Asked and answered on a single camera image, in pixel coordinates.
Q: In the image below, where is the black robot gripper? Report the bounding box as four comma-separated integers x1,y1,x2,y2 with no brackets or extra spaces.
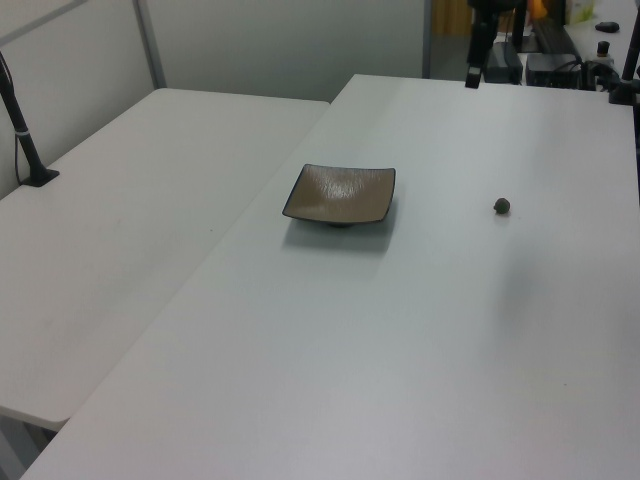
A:
464,0,521,90

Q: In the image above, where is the grey metal partition post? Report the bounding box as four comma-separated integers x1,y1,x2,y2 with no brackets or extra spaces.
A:
421,0,434,79

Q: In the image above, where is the black vertical pole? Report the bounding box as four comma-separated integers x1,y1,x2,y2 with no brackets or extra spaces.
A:
511,0,527,52

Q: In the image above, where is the square brown ceramic plate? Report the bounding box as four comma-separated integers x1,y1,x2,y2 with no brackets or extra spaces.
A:
281,162,398,229

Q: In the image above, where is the black electronics box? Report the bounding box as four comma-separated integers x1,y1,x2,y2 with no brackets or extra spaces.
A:
524,52,585,87

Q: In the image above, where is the black camera stand pole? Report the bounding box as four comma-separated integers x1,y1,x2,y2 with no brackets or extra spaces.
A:
0,48,61,188

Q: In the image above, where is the black power brick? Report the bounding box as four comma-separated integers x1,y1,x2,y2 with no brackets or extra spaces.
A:
487,41,525,84

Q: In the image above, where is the green and white box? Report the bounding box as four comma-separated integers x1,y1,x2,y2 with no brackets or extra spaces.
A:
564,0,600,26

